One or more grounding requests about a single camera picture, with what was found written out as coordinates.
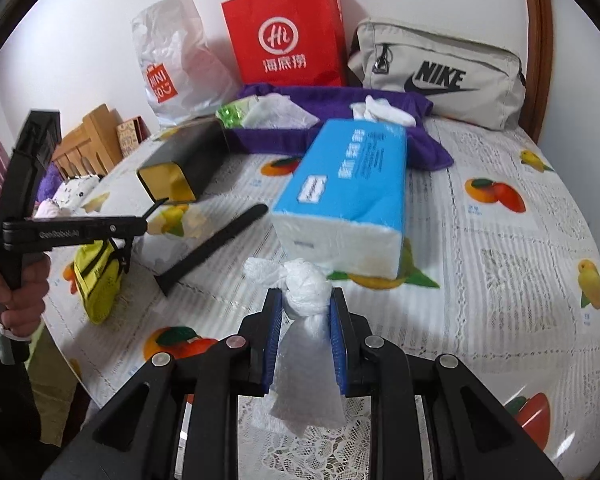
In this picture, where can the red paper shopping bag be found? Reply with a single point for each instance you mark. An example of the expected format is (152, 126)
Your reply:
(285, 20)

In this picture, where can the purple towel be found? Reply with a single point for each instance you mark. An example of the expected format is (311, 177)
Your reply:
(330, 100)

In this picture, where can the purple plush item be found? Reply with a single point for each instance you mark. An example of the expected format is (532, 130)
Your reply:
(50, 180)

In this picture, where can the patterned brown box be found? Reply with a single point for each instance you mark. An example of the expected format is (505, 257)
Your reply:
(130, 135)

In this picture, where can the grey waist bag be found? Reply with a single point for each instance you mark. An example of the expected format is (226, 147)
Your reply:
(430, 50)

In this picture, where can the black box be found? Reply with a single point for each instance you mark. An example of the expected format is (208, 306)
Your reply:
(195, 150)

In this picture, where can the brown wooden door frame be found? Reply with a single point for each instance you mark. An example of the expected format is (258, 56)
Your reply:
(537, 35)

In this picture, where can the white plastic shopping bag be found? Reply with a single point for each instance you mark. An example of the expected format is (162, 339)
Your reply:
(180, 60)

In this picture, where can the white crumpled tissue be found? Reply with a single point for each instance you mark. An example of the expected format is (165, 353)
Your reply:
(385, 110)

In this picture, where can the yellow green pouch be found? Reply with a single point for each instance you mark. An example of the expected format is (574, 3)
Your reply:
(97, 285)

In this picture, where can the white spotted cloth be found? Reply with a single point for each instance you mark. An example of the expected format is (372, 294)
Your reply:
(75, 192)

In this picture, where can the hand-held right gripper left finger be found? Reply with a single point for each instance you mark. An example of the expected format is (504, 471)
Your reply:
(272, 340)

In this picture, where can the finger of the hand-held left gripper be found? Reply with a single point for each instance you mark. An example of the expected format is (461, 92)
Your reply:
(139, 227)

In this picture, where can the person's left hand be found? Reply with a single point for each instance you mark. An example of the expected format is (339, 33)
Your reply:
(25, 310)

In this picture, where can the wooden chair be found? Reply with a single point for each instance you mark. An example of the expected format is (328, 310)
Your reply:
(95, 130)

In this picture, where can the knotted white plastic bag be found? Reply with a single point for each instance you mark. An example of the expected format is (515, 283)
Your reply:
(305, 350)

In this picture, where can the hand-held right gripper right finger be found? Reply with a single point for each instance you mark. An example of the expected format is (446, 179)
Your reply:
(339, 340)

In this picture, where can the person's left forearm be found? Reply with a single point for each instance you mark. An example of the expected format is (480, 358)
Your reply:
(5, 400)

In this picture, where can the blue tissue pack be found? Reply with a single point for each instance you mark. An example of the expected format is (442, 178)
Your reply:
(350, 185)

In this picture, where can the green and white plastic bag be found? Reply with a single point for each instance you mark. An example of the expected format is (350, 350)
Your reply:
(280, 112)

